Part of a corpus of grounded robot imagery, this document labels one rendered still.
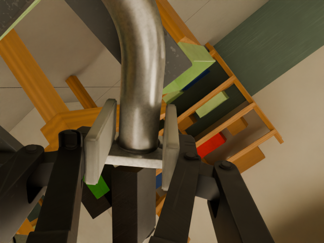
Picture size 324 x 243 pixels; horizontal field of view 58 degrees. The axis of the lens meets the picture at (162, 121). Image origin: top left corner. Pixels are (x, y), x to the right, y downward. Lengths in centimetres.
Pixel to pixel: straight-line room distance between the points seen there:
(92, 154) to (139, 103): 5
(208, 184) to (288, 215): 634
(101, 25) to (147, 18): 6
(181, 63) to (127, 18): 7
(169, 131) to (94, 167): 5
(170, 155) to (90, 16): 13
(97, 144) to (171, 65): 10
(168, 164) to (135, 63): 7
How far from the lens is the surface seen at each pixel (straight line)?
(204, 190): 16
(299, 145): 610
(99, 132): 17
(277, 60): 598
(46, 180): 17
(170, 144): 16
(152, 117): 20
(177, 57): 24
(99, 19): 24
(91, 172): 17
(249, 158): 560
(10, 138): 30
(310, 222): 657
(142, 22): 19
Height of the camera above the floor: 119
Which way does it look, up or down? 6 degrees down
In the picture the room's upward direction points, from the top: 144 degrees clockwise
